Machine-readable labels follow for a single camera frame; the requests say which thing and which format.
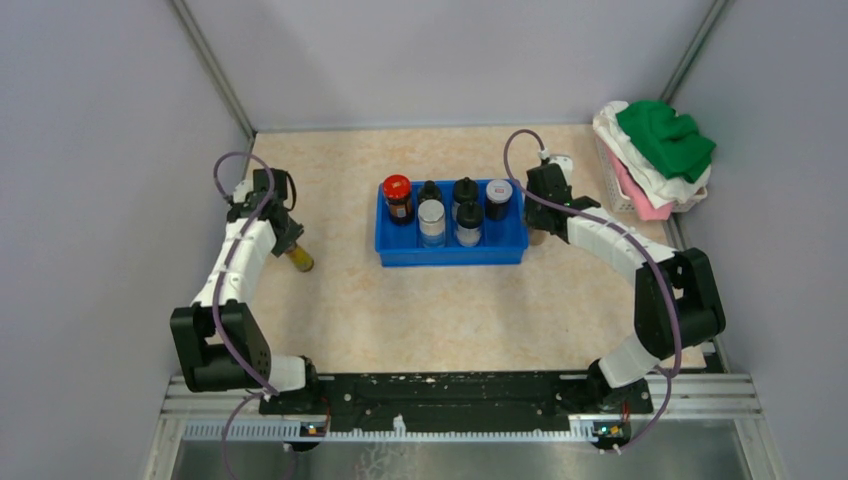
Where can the green cloth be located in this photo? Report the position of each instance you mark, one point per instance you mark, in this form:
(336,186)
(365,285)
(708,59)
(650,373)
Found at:
(671,142)

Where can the pink cloth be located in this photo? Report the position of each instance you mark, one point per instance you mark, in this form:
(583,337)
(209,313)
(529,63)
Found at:
(643,207)

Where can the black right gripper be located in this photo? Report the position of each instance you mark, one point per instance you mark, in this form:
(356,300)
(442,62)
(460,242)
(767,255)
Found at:
(531,219)

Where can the white lid brown jar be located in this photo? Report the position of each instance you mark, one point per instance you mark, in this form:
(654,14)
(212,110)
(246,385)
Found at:
(498,196)

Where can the black pourer cap grain jar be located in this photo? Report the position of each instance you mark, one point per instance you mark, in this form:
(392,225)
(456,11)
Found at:
(465,190)

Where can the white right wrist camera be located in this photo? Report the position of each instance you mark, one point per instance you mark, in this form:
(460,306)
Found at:
(564,162)

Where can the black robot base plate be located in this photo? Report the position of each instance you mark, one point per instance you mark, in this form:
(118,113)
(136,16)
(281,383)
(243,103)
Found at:
(577,392)

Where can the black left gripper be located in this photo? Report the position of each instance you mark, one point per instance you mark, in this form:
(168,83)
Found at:
(291,233)

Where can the silver cap white bead jar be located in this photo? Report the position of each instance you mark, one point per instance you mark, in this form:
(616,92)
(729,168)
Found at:
(432,224)

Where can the aluminium frame rail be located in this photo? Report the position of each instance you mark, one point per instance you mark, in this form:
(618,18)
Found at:
(695,397)

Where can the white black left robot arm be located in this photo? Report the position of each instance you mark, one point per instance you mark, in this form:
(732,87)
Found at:
(219,344)

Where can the pink cap bottle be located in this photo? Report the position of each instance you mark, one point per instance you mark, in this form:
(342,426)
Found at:
(537,237)

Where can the white cloth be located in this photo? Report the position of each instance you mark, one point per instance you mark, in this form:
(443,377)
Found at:
(658,190)

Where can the white laundry basket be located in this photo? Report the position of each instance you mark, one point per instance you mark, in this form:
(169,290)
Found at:
(620,202)

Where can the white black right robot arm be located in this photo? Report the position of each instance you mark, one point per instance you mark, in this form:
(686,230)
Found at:
(676,304)

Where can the yellow label oil bottle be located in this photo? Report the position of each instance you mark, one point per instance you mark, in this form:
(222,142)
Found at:
(300,258)

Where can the red cap brown sauce bottle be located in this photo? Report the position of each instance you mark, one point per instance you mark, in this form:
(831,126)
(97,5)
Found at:
(397,192)

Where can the blue plastic divided bin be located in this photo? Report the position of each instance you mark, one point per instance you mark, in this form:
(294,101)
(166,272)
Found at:
(503,242)

